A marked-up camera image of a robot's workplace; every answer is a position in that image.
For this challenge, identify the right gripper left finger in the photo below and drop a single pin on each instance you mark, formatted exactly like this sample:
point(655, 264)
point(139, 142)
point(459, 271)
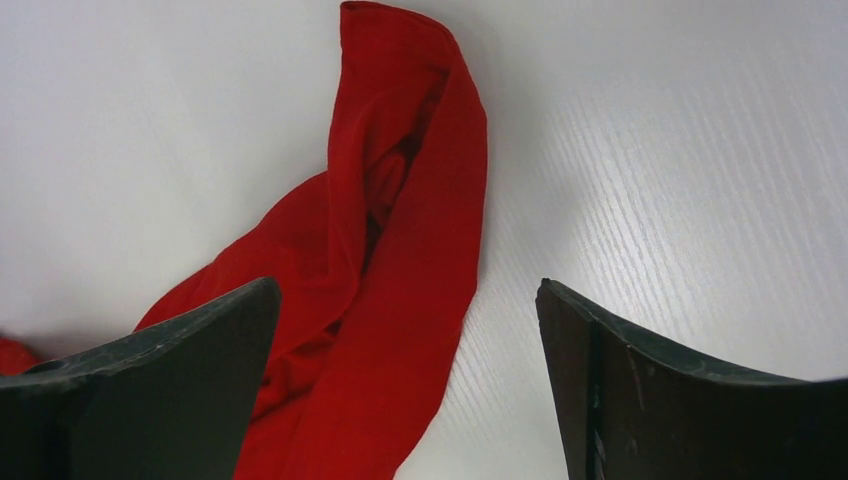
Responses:
point(171, 401)

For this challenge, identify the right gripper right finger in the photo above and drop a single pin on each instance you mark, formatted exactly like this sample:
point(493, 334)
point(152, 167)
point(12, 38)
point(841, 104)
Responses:
point(633, 404)

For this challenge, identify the red t shirt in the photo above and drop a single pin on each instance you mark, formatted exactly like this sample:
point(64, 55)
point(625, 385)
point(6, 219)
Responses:
point(376, 260)

